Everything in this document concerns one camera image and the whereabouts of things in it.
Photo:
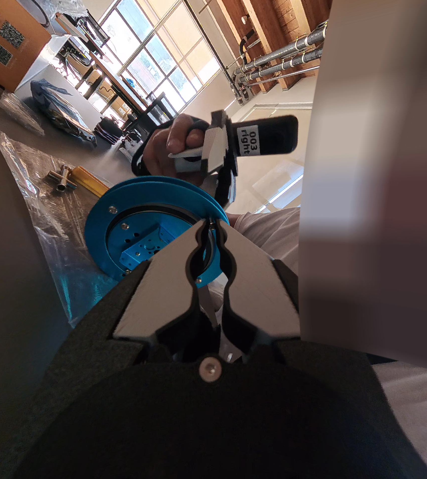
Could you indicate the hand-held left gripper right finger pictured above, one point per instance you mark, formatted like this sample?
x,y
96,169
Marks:
x,y
258,292

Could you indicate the black chair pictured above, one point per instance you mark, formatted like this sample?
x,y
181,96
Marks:
x,y
157,112

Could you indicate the large window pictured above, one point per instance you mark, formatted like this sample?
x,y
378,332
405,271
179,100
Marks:
x,y
161,48

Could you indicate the black servo motor stack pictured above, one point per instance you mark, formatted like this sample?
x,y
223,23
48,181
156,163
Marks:
x,y
108,131

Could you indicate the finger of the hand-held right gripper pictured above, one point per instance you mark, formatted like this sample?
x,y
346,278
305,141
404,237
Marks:
x,y
215,149
232,189

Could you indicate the silver ceiling pipes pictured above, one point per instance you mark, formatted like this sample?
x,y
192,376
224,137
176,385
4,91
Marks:
x,y
284,56

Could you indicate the blue round metal turntable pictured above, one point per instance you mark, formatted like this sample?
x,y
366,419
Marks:
x,y
99,228

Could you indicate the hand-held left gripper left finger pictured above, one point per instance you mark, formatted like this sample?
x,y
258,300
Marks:
x,y
153,299

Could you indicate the blue shiny plastic bag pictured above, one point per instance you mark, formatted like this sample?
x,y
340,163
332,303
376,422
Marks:
x,y
62,110

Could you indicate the large clear plastic bag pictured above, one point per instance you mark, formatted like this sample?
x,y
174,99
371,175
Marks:
x,y
48,213

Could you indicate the orange cardboard box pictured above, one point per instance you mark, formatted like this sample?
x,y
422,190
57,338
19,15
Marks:
x,y
11,45

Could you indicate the metal cross wrench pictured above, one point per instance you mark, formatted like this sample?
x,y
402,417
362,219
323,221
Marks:
x,y
62,179

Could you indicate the person's right hand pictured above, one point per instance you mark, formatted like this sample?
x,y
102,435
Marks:
x,y
168,138

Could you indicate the long wooden table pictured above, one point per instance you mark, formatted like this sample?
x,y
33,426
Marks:
x,y
101,63

